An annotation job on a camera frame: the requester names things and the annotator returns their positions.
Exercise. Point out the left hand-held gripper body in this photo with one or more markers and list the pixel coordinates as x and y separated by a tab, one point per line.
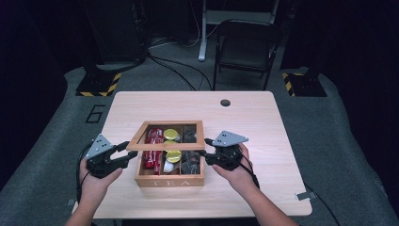
99	147

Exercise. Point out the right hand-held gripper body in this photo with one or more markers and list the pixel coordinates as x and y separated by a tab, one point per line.
229	139

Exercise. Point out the wooden box lid with window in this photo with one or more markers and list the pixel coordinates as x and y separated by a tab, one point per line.
166	146

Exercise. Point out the wooden compartment box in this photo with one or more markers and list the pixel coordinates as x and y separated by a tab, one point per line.
169	181

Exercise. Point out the person's right hand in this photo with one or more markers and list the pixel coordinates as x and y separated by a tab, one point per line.
240	179

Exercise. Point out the person's left hand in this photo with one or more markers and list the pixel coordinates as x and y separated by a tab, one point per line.
94	186

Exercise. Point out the dark tea bags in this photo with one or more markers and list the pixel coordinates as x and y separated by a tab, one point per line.
190	161

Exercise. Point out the red stick packet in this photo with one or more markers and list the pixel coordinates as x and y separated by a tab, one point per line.
158	161
150	160

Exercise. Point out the gold foil capsule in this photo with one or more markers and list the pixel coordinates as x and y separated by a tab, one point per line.
173	156
171	134
169	142

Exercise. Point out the white capsule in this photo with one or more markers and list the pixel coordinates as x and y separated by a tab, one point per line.
167	168

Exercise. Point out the black stand base yellow stripes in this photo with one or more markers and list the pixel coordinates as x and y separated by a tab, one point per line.
98	84
302	84

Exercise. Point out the black folding chair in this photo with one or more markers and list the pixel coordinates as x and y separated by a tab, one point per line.
244	47

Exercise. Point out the black cabinet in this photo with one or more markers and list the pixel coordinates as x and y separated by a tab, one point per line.
116	28

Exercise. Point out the grey table edge bracket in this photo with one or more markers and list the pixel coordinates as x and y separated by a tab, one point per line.
306	196

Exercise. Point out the white metal desk frame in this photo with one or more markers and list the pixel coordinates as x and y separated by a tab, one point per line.
216	17

